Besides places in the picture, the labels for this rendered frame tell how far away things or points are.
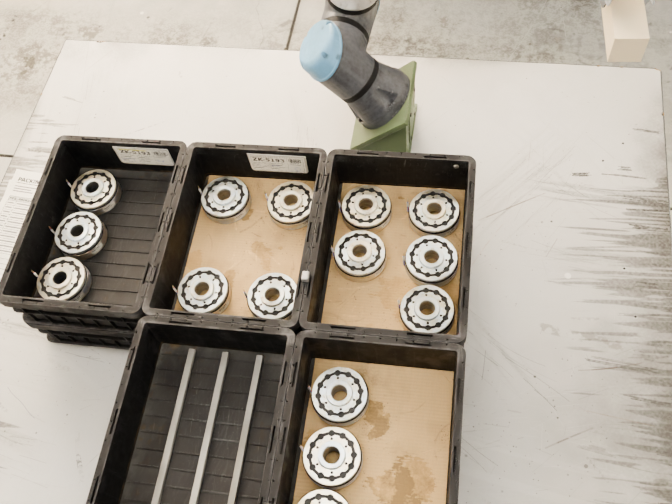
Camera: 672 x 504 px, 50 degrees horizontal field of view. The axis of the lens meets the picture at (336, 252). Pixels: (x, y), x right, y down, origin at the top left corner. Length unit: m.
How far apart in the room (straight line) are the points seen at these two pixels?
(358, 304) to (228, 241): 0.31
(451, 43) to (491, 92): 1.11
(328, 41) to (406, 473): 0.87
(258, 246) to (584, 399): 0.72
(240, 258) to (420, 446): 0.53
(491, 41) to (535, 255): 1.49
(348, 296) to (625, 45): 0.70
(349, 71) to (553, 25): 1.59
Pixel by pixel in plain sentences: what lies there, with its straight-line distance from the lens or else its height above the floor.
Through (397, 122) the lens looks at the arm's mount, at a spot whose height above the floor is 0.85.
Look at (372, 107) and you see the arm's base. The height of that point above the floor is 0.86.
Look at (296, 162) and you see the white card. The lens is 1.52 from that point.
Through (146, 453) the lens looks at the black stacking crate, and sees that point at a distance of 1.40.
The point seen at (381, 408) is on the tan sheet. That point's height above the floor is 0.83.
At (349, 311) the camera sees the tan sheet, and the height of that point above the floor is 0.83.
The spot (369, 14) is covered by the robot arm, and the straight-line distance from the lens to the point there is 1.65.
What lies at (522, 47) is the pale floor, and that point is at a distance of 2.96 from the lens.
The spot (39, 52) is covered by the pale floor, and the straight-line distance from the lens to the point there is 3.37.
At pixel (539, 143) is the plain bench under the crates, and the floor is 0.70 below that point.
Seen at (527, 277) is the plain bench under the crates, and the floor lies 0.70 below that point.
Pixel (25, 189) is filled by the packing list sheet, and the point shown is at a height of 0.70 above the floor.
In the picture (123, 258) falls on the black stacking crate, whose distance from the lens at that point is 1.58.
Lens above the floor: 2.11
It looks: 61 degrees down
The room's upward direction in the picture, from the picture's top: 12 degrees counter-clockwise
